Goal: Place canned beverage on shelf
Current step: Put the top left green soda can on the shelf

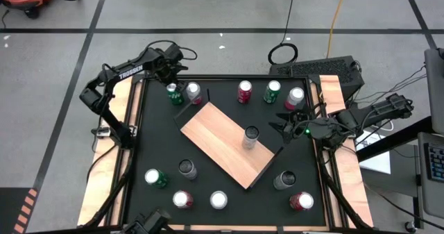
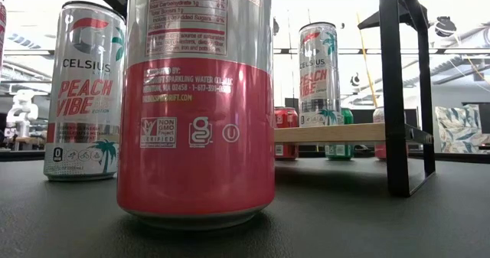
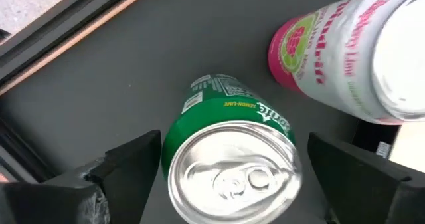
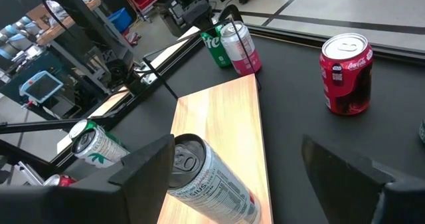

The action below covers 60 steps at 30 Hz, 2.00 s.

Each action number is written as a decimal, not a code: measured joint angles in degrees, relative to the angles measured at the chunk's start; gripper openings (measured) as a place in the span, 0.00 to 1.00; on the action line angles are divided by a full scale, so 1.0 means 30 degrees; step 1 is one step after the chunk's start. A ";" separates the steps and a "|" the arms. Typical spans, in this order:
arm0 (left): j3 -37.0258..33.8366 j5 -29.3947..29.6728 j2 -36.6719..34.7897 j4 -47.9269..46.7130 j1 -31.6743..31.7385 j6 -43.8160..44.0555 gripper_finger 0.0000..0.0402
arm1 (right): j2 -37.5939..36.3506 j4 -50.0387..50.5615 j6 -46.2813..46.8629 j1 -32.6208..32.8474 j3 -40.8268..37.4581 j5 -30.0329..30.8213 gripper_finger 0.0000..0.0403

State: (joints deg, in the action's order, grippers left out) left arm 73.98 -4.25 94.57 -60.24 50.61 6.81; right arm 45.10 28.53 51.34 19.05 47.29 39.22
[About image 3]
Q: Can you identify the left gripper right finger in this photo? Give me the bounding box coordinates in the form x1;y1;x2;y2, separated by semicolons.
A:
307;132;425;224

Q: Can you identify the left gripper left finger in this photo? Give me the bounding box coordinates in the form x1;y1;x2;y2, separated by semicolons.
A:
0;130;163;224

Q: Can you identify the green Sprite can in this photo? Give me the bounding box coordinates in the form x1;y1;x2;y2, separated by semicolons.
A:
161;73;303;224

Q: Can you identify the pink white Spindrift can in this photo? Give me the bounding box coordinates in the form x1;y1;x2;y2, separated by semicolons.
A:
267;0;425;126

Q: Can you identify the black aluminium table frame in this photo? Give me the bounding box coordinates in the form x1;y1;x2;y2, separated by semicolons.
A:
0;0;159;185

